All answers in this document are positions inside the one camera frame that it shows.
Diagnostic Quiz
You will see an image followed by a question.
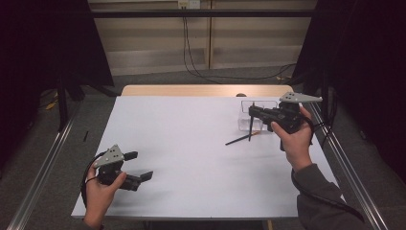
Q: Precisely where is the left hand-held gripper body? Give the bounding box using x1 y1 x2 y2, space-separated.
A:
93 144 142 193

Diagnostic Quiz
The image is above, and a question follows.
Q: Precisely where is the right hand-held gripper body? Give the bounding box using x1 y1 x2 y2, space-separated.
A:
255 91 324 135

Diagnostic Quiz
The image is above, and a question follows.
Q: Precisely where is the clear acrylic pen holder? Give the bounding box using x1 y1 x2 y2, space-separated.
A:
237 100 280 133

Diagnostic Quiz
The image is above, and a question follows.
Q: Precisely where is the white table sheet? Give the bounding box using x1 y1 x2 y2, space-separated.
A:
70 95 346 221

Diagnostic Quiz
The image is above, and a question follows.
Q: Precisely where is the white wall outlet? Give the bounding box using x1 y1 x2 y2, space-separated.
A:
177 0 201 10

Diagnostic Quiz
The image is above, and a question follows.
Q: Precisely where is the person's left hand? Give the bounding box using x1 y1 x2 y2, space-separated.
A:
83 164 127 224

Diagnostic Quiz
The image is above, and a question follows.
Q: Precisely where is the person's right hand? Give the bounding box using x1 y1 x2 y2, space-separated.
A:
270 105 315 173

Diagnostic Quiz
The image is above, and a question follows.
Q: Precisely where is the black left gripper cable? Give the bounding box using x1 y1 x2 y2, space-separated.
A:
79 151 108 209

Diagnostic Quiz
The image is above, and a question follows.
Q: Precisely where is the vertical wall trim strip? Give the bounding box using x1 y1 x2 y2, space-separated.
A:
208 0 214 70

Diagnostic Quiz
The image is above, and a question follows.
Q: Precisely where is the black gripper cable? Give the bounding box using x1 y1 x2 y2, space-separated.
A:
290 113 366 223
79 151 108 209

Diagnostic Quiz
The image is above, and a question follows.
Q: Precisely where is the black curtain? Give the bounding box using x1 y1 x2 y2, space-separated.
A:
0 0 115 167
291 0 406 183

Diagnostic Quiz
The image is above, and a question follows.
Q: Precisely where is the wooden table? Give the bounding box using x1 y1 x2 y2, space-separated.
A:
120 83 295 98

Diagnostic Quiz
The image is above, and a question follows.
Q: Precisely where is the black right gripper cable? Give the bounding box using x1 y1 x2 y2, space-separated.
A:
290 113 366 223

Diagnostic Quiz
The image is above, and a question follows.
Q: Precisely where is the black metal stand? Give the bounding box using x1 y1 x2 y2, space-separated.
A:
320 71 330 124
56 75 70 132

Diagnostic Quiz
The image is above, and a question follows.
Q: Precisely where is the aluminium floor rail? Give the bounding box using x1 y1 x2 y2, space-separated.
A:
6 102 82 230
306 97 391 230

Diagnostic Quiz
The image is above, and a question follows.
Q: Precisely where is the black horizontal frame bar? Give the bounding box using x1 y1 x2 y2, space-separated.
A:
90 9 317 19

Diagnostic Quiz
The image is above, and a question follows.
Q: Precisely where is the black wall cable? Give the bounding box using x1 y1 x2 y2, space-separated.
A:
182 8 224 84
185 17 298 81

